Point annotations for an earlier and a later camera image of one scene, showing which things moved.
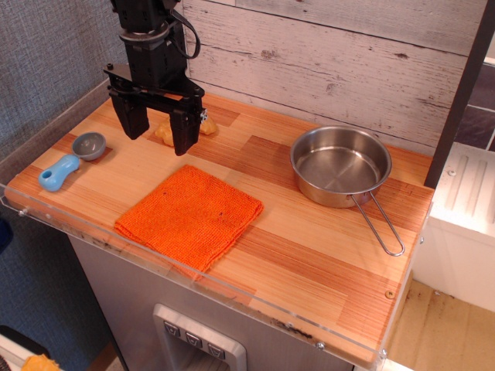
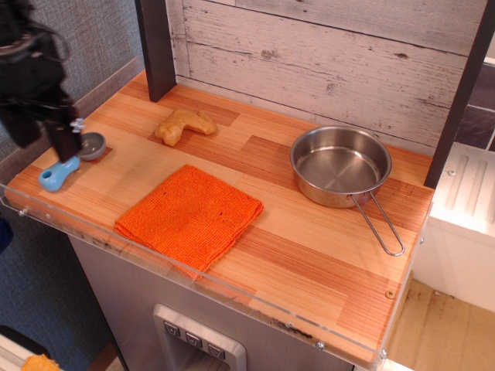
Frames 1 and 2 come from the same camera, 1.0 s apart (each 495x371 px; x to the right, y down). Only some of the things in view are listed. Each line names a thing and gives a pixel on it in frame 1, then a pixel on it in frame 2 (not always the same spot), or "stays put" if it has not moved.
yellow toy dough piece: x=165 y=131 stays put
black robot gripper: x=156 y=73 to x=32 y=77
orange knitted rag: x=190 y=217 stays put
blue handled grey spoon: x=87 y=146 stays put
